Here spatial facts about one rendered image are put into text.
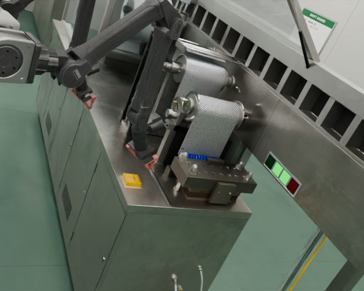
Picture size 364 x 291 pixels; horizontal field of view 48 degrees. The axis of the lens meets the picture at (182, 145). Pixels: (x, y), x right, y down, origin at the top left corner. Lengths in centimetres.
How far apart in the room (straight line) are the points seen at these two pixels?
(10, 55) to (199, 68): 113
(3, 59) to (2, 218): 182
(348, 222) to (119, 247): 94
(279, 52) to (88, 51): 104
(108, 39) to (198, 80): 88
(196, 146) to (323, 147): 60
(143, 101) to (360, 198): 85
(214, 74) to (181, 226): 78
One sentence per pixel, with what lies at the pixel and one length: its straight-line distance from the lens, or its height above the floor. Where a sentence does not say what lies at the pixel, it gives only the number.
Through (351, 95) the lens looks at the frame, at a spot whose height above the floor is 162.
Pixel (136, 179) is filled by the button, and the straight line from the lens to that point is 182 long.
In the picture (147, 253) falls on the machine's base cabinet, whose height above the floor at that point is 63.
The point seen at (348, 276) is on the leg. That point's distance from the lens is 184.
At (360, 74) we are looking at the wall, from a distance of 470.
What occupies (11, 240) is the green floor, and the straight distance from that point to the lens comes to 273.
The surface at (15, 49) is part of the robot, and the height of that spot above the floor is 148.
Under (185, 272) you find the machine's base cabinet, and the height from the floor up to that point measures 49.
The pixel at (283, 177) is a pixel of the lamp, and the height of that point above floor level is 118.
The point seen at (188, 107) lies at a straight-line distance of 189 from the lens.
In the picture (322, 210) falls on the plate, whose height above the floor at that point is 121.
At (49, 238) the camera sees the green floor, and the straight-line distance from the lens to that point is 279.
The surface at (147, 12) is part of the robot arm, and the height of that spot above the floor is 165.
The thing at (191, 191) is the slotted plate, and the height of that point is 95.
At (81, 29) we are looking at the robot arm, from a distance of 184.
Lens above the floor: 187
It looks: 24 degrees down
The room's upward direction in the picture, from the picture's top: 24 degrees clockwise
